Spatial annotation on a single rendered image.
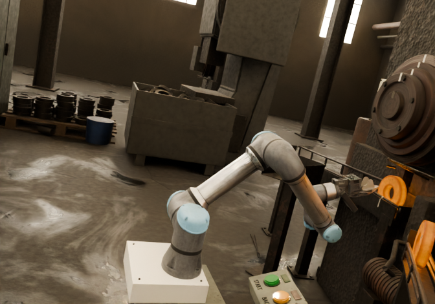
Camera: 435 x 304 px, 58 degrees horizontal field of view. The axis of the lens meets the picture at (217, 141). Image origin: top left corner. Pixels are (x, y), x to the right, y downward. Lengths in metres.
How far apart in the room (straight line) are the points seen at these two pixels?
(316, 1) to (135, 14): 5.26
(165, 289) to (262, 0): 3.37
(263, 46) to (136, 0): 7.62
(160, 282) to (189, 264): 0.12
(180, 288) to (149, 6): 10.47
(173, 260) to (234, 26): 3.06
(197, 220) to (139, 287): 0.29
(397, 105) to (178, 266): 1.08
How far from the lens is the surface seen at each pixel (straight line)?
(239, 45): 4.19
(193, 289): 1.47
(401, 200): 1.89
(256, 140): 1.58
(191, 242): 1.43
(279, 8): 4.37
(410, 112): 1.73
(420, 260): 1.42
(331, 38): 8.75
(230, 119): 4.03
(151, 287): 1.43
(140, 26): 11.52
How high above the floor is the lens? 1.13
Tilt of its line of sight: 11 degrees down
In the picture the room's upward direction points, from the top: 12 degrees clockwise
